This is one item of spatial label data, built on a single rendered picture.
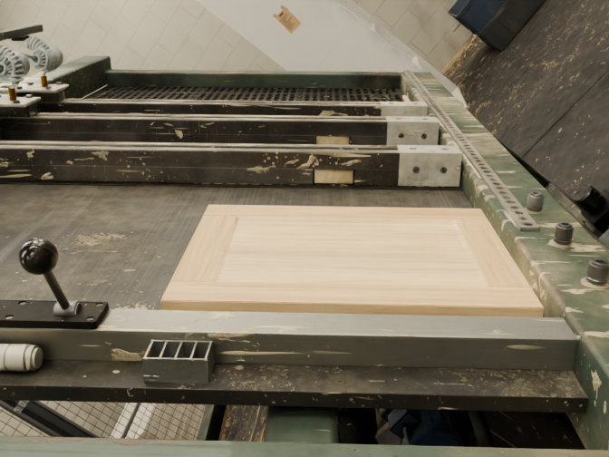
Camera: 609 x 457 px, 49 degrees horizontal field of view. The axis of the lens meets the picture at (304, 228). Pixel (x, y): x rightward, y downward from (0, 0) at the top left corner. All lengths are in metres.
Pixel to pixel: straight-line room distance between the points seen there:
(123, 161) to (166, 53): 5.05
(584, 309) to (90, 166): 1.00
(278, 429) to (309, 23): 4.15
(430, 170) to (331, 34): 3.42
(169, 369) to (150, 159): 0.73
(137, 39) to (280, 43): 2.05
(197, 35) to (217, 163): 4.99
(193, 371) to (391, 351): 0.22
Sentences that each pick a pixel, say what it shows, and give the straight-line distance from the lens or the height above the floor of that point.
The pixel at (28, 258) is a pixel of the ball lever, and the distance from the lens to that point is 0.72.
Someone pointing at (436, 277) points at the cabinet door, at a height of 0.99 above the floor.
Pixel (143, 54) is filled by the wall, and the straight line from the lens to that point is 6.52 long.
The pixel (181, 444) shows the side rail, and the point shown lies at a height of 1.22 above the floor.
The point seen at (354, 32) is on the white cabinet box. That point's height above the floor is 0.96.
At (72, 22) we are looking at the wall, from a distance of 6.69.
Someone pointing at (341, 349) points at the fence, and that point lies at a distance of 0.76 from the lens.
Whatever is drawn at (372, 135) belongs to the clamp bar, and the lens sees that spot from 1.65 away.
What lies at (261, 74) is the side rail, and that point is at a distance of 2.55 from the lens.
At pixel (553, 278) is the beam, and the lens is 0.91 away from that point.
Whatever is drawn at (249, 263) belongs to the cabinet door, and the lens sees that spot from 0.98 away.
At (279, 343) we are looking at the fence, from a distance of 0.75.
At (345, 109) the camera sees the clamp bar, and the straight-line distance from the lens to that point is 1.84.
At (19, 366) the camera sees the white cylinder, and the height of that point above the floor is 1.37.
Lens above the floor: 1.35
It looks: 11 degrees down
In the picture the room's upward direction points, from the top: 54 degrees counter-clockwise
